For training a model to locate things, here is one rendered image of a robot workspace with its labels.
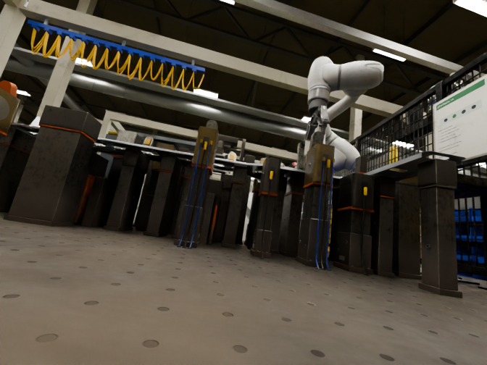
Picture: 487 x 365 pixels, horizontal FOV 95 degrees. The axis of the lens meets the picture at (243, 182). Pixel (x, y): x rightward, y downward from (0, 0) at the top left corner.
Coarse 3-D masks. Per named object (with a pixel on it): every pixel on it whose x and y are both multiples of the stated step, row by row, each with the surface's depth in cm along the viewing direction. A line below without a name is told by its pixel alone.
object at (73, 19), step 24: (24, 0) 314; (72, 24) 324; (96, 24) 329; (120, 24) 337; (144, 48) 349; (168, 48) 346; (192, 48) 355; (240, 72) 371; (264, 72) 375; (336, 96) 397; (360, 96) 408
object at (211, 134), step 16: (208, 128) 66; (208, 144) 65; (192, 160) 64; (208, 160) 64; (192, 176) 64; (208, 176) 66; (192, 192) 63; (192, 208) 62; (192, 224) 61; (176, 240) 59; (192, 240) 59
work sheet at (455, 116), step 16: (480, 80) 83; (448, 96) 96; (464, 96) 89; (480, 96) 82; (448, 112) 94; (464, 112) 88; (480, 112) 82; (448, 128) 93; (464, 128) 87; (480, 128) 81; (448, 144) 92; (464, 144) 86; (480, 144) 80; (464, 160) 85
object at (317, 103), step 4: (316, 100) 93; (320, 100) 92; (312, 104) 93; (316, 104) 92; (320, 104) 92; (324, 104) 92; (312, 108) 93; (316, 108) 93; (312, 112) 96; (316, 112) 93; (312, 116) 97; (312, 120) 96; (316, 120) 92; (312, 124) 95; (316, 124) 95
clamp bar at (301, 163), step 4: (300, 144) 108; (304, 144) 105; (300, 148) 108; (300, 152) 108; (300, 156) 107; (304, 156) 106; (300, 160) 106; (304, 160) 105; (296, 164) 106; (300, 164) 105; (304, 164) 105; (296, 168) 105; (300, 168) 105; (304, 168) 104
